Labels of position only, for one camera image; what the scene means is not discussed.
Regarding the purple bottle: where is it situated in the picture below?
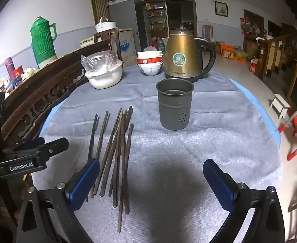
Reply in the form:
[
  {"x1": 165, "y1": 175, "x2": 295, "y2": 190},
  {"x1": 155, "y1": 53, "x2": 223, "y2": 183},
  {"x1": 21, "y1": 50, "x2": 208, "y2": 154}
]
[{"x1": 5, "y1": 57, "x2": 15, "y2": 80}]

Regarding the brown wooden chair frame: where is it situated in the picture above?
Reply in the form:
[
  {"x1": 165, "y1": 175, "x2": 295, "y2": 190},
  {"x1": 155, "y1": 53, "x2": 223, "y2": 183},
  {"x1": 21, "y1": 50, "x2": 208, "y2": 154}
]
[{"x1": 94, "y1": 28, "x2": 123, "y2": 67}]

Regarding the green thermos flask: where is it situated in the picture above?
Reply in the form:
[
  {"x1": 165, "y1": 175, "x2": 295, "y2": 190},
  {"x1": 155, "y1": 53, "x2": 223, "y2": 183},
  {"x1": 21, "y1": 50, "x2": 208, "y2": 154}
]
[{"x1": 30, "y1": 16, "x2": 57, "y2": 69}]

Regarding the wooden stair railing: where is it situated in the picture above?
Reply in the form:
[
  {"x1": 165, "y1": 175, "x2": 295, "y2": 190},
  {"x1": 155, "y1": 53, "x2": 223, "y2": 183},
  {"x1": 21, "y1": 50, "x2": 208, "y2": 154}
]
[{"x1": 261, "y1": 29, "x2": 297, "y2": 76}]

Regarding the grey metal chopstick holder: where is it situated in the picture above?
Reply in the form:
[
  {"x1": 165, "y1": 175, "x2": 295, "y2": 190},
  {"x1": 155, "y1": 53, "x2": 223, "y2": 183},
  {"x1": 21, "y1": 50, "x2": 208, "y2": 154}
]
[{"x1": 156, "y1": 79, "x2": 194, "y2": 131}]

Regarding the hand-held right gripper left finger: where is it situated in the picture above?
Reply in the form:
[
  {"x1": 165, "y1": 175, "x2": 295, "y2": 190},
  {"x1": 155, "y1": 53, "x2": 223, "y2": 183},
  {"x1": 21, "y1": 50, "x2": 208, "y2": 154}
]
[{"x1": 16, "y1": 158, "x2": 101, "y2": 243}]

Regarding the glass display cabinet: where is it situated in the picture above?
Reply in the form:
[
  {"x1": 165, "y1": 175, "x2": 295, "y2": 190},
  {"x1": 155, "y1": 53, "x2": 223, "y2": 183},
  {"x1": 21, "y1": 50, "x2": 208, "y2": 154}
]
[{"x1": 141, "y1": 0, "x2": 169, "y2": 41}]

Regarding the small white stool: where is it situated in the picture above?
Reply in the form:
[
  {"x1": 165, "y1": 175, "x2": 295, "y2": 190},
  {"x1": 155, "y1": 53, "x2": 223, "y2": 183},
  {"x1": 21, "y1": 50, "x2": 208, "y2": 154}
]
[{"x1": 269, "y1": 94, "x2": 291, "y2": 119}]

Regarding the grey towel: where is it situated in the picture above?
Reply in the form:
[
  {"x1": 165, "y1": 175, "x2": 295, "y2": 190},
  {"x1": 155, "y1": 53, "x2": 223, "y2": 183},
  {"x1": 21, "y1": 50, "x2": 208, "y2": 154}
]
[{"x1": 32, "y1": 66, "x2": 283, "y2": 243}]

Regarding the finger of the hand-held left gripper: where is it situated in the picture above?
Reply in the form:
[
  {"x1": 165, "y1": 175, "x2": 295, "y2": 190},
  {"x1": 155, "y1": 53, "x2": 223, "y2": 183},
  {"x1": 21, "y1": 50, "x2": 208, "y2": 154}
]
[
  {"x1": 3, "y1": 137, "x2": 46, "y2": 155},
  {"x1": 37, "y1": 138, "x2": 70, "y2": 159}
]

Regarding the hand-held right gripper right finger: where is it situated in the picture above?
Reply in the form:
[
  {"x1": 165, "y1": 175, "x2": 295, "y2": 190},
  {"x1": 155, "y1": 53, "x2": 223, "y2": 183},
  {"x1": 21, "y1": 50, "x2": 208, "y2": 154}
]
[{"x1": 203, "y1": 159, "x2": 286, "y2": 243}]

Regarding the high-backed wooden chair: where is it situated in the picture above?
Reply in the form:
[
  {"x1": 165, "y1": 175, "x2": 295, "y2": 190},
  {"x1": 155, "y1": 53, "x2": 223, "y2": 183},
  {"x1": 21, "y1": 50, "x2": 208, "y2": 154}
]
[{"x1": 203, "y1": 25, "x2": 213, "y2": 41}]

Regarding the gold electric kettle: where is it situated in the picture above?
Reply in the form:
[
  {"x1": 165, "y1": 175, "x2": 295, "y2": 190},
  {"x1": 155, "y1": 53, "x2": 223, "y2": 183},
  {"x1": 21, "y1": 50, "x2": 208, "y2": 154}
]
[{"x1": 163, "y1": 24, "x2": 216, "y2": 83}]

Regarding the white plastic basin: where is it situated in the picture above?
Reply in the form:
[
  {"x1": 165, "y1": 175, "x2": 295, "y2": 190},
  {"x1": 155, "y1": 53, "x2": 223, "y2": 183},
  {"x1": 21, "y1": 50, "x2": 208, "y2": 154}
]
[{"x1": 85, "y1": 62, "x2": 123, "y2": 90}]

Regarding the framed wall picture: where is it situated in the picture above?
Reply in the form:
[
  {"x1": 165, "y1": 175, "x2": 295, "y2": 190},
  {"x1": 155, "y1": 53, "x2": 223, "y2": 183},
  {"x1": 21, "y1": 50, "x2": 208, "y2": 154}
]
[{"x1": 215, "y1": 1, "x2": 228, "y2": 17}]

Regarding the blue tablecloth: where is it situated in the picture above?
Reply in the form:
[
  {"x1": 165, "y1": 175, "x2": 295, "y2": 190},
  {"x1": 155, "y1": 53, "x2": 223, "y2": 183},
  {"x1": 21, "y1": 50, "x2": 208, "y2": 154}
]
[{"x1": 38, "y1": 78, "x2": 282, "y2": 157}]

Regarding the white lidded pot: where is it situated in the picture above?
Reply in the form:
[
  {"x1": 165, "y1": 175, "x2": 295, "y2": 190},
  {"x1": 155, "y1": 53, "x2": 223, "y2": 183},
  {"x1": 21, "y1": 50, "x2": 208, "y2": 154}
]
[{"x1": 96, "y1": 16, "x2": 117, "y2": 33}]

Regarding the clear plastic bag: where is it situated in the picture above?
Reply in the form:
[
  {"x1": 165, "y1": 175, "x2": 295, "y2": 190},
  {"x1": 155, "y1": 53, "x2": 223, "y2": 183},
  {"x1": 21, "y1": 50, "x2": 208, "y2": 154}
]
[{"x1": 81, "y1": 51, "x2": 123, "y2": 72}]

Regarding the white bowl with blue print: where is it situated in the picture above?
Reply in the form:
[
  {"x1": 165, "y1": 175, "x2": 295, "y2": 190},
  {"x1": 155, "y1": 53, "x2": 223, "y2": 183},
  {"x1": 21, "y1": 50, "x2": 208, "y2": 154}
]
[{"x1": 139, "y1": 62, "x2": 163, "y2": 76}]

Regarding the pile of dark chopsticks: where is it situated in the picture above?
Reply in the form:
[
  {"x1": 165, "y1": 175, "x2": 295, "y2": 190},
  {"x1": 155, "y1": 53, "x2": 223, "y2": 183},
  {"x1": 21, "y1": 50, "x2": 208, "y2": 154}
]
[{"x1": 86, "y1": 106, "x2": 135, "y2": 233}]

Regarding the red banded ceramic bowl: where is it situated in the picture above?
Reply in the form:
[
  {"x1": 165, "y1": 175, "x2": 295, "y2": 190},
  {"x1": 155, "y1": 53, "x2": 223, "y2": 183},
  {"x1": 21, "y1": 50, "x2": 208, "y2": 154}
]
[{"x1": 137, "y1": 56, "x2": 163, "y2": 65}]

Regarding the orange cardboard box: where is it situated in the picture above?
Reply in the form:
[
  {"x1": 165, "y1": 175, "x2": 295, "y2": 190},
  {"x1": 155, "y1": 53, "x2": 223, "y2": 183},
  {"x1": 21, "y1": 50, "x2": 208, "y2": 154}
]
[{"x1": 220, "y1": 43, "x2": 235, "y2": 57}]

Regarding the grey refrigerator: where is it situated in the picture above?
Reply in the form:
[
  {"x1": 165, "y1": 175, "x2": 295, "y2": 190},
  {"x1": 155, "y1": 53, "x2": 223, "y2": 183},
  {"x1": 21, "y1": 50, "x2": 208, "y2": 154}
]
[{"x1": 106, "y1": 0, "x2": 149, "y2": 52}]

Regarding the white cardboard box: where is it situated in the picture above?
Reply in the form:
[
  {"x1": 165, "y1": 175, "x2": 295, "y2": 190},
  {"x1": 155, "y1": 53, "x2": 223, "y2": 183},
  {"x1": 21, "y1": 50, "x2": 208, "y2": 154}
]
[{"x1": 110, "y1": 29, "x2": 138, "y2": 68}]

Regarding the plain white ceramic bowl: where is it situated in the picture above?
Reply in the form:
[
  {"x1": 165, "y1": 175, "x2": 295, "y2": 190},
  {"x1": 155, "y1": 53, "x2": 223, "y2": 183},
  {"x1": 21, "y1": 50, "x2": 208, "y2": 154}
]
[{"x1": 137, "y1": 51, "x2": 163, "y2": 58}]

